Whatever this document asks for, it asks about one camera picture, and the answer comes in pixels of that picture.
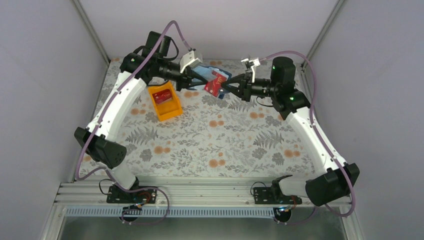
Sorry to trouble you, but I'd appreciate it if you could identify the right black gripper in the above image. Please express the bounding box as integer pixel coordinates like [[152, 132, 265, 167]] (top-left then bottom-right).
[[221, 72, 279, 102]]

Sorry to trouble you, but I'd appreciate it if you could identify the blue card holder wallet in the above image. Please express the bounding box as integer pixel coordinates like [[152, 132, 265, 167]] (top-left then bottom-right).
[[190, 66, 232, 100]]

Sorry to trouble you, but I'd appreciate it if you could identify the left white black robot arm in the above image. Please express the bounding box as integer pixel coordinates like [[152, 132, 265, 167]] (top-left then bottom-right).
[[74, 31, 207, 203]]

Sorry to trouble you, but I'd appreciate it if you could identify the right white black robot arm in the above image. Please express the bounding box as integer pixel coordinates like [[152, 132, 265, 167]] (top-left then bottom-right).
[[221, 56, 360, 207]]

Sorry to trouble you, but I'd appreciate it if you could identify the orange plastic bin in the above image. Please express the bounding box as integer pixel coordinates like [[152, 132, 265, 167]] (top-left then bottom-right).
[[148, 82, 183, 122]]

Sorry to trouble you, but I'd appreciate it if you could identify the floral patterned table mat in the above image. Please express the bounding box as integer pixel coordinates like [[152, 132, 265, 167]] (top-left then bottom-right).
[[75, 57, 324, 178]]

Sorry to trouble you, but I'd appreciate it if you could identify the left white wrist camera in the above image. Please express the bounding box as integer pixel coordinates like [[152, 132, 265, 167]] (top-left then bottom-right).
[[179, 49, 203, 74]]

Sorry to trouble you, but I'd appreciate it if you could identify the aluminium mounting rail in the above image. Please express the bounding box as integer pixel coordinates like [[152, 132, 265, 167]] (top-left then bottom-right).
[[54, 175, 272, 207]]

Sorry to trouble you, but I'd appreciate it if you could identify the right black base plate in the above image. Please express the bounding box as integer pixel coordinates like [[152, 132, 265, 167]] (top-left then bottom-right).
[[250, 186, 303, 205]]

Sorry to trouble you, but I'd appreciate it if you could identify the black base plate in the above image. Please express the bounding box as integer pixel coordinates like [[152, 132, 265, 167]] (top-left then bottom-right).
[[106, 185, 157, 204], [250, 186, 303, 205]]

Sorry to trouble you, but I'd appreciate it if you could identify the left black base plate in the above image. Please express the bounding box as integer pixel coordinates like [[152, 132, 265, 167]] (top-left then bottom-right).
[[106, 185, 157, 204]]

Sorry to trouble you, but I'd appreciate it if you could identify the grey slotted cable duct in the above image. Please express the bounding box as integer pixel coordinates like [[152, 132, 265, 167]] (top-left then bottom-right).
[[65, 206, 274, 219]]

